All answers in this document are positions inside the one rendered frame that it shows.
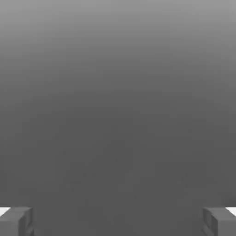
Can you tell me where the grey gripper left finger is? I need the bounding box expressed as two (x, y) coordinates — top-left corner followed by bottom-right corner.
(0, 206), (35, 236)

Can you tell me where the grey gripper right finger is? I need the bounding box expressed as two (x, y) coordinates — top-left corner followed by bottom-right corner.
(202, 206), (236, 236)

